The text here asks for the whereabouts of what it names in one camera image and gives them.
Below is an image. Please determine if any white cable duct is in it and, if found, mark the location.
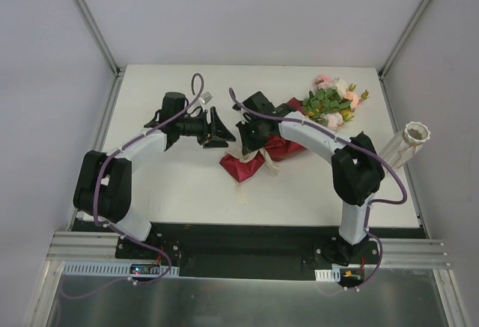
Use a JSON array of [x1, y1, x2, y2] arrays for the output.
[[63, 262, 180, 278], [314, 268, 341, 283]]

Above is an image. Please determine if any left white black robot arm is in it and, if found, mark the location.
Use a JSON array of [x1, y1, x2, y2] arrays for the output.
[[73, 92, 236, 259]]

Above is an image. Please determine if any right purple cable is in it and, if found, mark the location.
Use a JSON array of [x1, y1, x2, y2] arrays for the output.
[[228, 87, 409, 298]]

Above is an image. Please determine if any purple cable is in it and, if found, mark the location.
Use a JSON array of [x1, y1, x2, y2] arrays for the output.
[[59, 73, 210, 299], [228, 87, 409, 298]]

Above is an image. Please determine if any red wrapping paper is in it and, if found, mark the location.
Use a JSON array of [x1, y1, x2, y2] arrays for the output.
[[219, 97, 308, 183]]

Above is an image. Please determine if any right white cable duct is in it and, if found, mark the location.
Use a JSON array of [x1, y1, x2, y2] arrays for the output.
[[314, 268, 341, 283]]

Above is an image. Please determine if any right aluminium frame post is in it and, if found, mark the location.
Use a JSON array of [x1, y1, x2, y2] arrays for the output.
[[377, 0, 454, 79]]

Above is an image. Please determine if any cream ribbon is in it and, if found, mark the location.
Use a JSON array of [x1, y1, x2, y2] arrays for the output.
[[225, 146, 281, 177]]

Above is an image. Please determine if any artificial flower bouquet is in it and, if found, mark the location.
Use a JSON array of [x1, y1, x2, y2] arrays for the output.
[[301, 75, 370, 130]]

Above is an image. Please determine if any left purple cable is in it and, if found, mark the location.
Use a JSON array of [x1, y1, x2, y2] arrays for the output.
[[59, 73, 210, 299]]

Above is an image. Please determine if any white ribbed vase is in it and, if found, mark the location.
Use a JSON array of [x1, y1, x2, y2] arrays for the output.
[[379, 121, 430, 170]]

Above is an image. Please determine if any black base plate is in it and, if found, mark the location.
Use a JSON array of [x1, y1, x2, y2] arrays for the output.
[[70, 210, 382, 290]]

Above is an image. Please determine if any left aluminium frame post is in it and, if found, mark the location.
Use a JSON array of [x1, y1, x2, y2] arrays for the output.
[[73, 0, 121, 76]]

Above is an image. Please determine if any aluminium frame post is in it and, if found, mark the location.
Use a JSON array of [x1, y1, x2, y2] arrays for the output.
[[377, 0, 454, 79], [73, 0, 121, 76]]

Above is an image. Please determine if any left white cable duct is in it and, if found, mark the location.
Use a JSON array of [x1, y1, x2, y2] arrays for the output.
[[63, 262, 180, 278]]

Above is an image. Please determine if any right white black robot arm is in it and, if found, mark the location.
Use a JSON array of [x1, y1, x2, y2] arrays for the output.
[[233, 91, 385, 266]]

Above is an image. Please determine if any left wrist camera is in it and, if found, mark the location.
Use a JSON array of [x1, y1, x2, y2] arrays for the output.
[[199, 91, 213, 105]]

